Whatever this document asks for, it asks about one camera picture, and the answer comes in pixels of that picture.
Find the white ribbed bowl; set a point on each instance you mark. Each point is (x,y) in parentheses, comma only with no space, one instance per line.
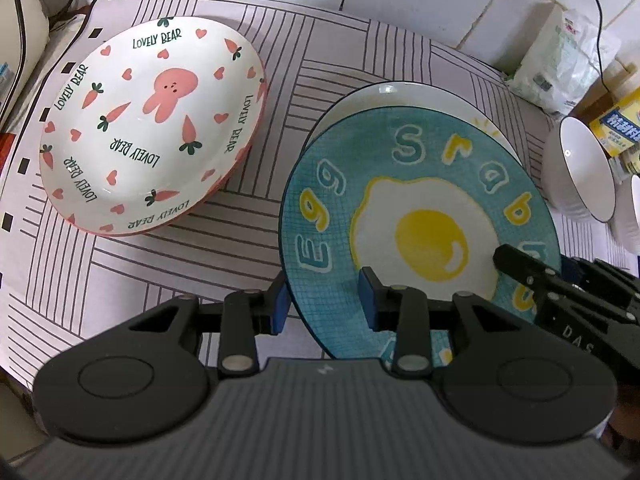
(631,220)
(575,170)

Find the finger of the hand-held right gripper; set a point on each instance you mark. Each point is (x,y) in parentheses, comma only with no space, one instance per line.
(600,277)
(520,262)

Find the white rice cooker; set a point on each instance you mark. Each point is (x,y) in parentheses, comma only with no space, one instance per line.
(30,35)

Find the cooking wine bottle yellow label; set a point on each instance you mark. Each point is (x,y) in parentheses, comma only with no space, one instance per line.
(620,130)

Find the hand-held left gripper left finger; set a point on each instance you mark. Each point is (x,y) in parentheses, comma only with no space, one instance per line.
(280,310)

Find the pink bunny print plate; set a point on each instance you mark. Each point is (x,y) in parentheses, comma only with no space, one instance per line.
(150,110)
(235,170)

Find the white plastic salt packet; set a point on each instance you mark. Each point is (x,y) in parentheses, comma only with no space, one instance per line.
(555,60)

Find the striped table mat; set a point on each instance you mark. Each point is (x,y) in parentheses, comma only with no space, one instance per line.
(200,250)

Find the blue fried egg plate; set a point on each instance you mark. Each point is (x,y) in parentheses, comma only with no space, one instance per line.
(430,170)

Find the white plate with blue rim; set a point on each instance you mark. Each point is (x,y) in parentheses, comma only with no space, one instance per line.
(380,97)

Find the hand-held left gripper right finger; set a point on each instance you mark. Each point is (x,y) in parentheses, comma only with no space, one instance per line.
(367,300)

